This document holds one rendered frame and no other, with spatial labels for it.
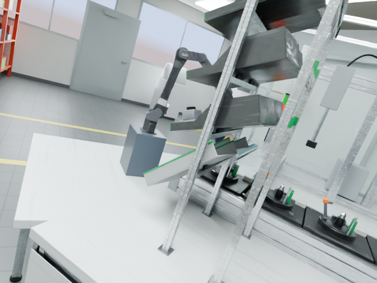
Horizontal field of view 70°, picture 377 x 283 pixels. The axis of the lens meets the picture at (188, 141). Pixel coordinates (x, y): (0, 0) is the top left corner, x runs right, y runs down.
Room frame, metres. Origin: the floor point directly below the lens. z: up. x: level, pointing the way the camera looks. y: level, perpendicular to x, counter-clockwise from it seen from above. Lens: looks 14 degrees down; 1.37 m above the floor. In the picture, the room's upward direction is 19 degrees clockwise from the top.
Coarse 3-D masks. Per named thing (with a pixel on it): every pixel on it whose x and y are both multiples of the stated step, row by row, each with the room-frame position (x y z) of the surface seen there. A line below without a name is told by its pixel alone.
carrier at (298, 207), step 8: (248, 192) 1.08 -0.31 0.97; (272, 192) 1.12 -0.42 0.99; (280, 192) 1.08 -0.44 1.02; (288, 192) 1.03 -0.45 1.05; (256, 200) 1.02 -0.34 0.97; (264, 200) 1.05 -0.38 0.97; (272, 200) 1.03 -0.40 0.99; (280, 200) 1.05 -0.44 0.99; (288, 200) 1.06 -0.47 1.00; (296, 200) 1.13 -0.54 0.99; (304, 200) 1.15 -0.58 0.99; (264, 208) 0.99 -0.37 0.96; (272, 208) 0.99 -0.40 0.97; (280, 208) 1.02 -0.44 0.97; (288, 208) 1.03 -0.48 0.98; (296, 208) 1.08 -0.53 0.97; (304, 208) 1.11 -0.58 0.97; (280, 216) 0.97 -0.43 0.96; (288, 216) 0.97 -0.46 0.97; (296, 216) 1.00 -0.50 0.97; (296, 224) 0.94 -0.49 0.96
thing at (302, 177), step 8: (288, 168) 2.23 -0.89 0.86; (296, 176) 2.06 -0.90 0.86; (304, 176) 2.14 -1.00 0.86; (288, 184) 1.78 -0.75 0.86; (312, 184) 1.99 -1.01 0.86; (320, 184) 2.07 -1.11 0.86; (344, 200) 1.84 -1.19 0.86; (352, 200) 1.90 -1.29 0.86; (360, 200) 1.98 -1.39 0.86; (344, 208) 1.66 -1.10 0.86; (368, 208) 1.84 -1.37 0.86; (376, 208) 1.91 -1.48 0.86; (360, 216) 1.60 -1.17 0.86
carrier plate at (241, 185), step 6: (204, 174) 1.12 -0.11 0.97; (210, 174) 1.15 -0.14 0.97; (210, 180) 1.09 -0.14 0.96; (216, 180) 1.09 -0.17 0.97; (240, 180) 1.20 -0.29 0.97; (222, 186) 1.06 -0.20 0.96; (228, 186) 1.07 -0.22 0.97; (234, 186) 1.09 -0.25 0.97; (240, 186) 1.12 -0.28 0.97; (246, 186) 1.14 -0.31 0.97; (234, 192) 1.04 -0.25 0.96; (240, 192) 1.05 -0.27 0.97
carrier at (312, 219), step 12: (312, 216) 1.05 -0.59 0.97; (336, 216) 1.05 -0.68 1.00; (312, 228) 0.94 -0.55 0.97; (324, 228) 0.96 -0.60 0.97; (336, 228) 0.96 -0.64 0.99; (348, 228) 0.99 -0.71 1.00; (360, 228) 1.05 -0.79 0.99; (336, 240) 0.90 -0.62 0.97; (348, 240) 0.93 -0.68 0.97; (360, 240) 0.97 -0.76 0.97; (360, 252) 0.87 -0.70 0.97
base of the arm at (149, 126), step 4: (148, 120) 1.16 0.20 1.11; (144, 124) 1.16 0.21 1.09; (148, 124) 1.15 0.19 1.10; (152, 124) 1.15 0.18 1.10; (156, 124) 1.18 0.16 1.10; (140, 128) 1.18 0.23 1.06; (144, 128) 1.16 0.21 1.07; (148, 128) 1.15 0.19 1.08; (152, 128) 1.15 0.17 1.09; (144, 132) 1.14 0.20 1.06; (148, 132) 1.15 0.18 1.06; (152, 132) 1.15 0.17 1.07
